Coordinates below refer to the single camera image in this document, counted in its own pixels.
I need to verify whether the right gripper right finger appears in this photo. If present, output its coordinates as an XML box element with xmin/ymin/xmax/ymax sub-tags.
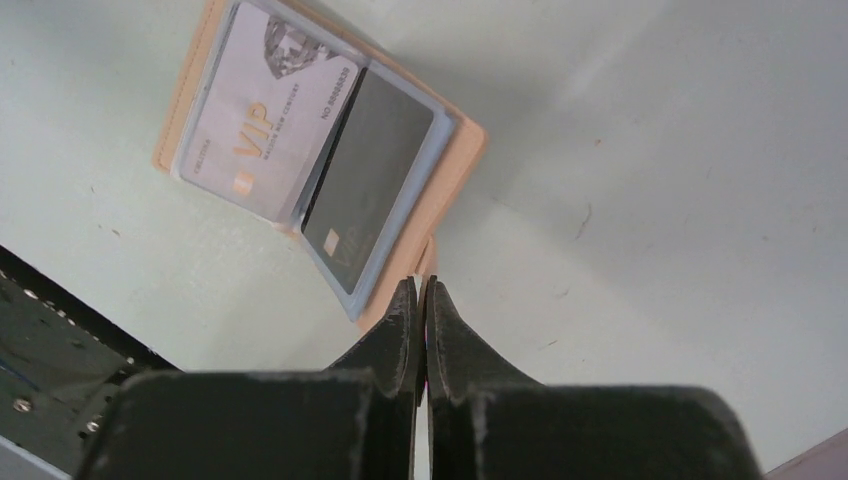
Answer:
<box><xmin>423</xmin><ymin>277</ymin><xmax>762</xmax><ymax>479</ymax></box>

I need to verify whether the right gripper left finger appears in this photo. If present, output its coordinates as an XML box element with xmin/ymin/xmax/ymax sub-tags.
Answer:
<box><xmin>76</xmin><ymin>278</ymin><xmax>423</xmax><ymax>479</ymax></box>

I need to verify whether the black VIP credit card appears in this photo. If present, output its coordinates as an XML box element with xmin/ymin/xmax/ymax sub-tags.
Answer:
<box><xmin>303</xmin><ymin>71</ymin><xmax>434</xmax><ymax>295</ymax></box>

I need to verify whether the tan leather card holder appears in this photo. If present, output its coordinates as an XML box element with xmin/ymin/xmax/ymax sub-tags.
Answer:
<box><xmin>152</xmin><ymin>1</ymin><xmax>488</xmax><ymax>332</ymax></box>

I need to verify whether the white grey credit card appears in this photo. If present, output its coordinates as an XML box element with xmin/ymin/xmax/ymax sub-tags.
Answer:
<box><xmin>171</xmin><ymin>1</ymin><xmax>364</xmax><ymax>228</ymax></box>

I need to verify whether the white cable duct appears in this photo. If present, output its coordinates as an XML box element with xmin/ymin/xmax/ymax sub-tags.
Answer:
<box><xmin>1</xmin><ymin>436</ymin><xmax>72</xmax><ymax>480</ymax></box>

